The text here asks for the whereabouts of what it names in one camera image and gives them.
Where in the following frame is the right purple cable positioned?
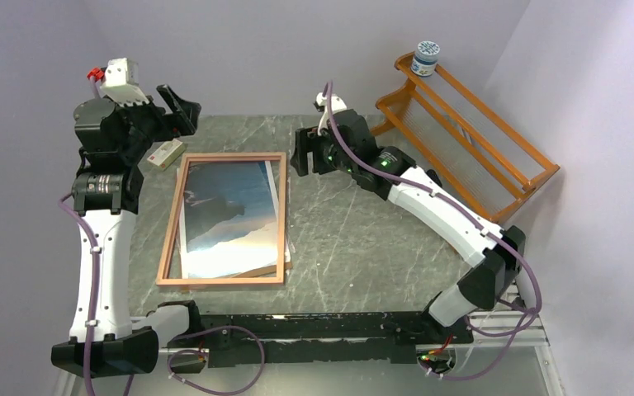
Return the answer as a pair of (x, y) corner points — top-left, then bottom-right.
(322, 80), (543, 383)

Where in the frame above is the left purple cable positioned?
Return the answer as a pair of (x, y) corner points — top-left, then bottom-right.
(57, 191), (266, 396)

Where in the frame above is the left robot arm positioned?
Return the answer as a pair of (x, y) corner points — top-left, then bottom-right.
(50, 84), (204, 378)

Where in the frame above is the clear acrylic sheet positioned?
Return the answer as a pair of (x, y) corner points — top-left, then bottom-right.
(174, 158), (296, 285)

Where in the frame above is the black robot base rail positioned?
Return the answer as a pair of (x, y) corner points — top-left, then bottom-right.
(155, 300), (474, 370)

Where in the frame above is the purple cable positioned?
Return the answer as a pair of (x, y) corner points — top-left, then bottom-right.
(57, 191), (266, 396)
(322, 80), (543, 383)

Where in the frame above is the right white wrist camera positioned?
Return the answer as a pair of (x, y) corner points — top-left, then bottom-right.
(313, 92), (348, 128)

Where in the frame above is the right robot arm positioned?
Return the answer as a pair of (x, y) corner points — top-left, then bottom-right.
(291, 110), (525, 342)

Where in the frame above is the small white red box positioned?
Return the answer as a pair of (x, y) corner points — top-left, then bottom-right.
(147, 139), (187, 169)

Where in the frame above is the aluminium extrusion rail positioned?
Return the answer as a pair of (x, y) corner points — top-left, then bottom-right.
(156, 304), (547, 382)

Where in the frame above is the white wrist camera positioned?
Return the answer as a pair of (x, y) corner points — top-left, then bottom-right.
(313, 92), (348, 128)
(87, 58), (149, 106)

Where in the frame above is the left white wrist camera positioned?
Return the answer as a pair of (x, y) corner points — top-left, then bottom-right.
(87, 58), (149, 106)

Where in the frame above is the orange wooden rack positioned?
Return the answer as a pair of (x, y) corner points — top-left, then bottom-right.
(371, 53), (560, 223)

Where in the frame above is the brown frame backing board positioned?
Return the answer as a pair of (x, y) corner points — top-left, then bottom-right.
(233, 266), (277, 278)

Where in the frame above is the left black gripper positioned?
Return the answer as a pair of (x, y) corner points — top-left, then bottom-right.
(108, 84), (200, 163)

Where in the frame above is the copper wooden picture frame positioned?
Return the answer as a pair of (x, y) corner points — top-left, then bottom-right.
(156, 152), (290, 290)

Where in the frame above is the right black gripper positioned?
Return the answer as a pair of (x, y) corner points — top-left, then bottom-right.
(291, 125), (357, 177)

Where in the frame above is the white blue jar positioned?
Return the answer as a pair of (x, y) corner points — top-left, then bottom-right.
(410, 40), (441, 77)

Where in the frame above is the mountain landscape photo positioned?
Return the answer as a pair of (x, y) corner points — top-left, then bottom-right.
(178, 160), (279, 279)

